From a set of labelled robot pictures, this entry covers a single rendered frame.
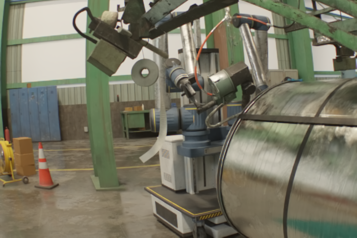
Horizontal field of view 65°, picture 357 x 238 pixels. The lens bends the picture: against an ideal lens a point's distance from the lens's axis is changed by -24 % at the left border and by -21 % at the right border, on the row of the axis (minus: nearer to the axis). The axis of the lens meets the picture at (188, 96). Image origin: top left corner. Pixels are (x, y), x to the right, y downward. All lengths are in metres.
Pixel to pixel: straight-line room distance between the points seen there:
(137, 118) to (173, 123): 8.21
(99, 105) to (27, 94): 6.60
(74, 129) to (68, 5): 4.47
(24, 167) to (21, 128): 5.31
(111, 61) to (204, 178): 1.99
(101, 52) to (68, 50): 10.15
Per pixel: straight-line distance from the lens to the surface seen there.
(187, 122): 2.94
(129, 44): 1.91
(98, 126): 4.87
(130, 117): 11.07
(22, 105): 11.22
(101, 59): 1.81
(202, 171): 3.47
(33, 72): 11.94
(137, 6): 2.02
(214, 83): 2.08
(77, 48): 11.97
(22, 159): 6.03
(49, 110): 11.12
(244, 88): 2.18
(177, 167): 3.41
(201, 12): 1.62
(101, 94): 4.87
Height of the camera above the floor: 1.32
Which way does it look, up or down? level
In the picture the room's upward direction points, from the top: 3 degrees counter-clockwise
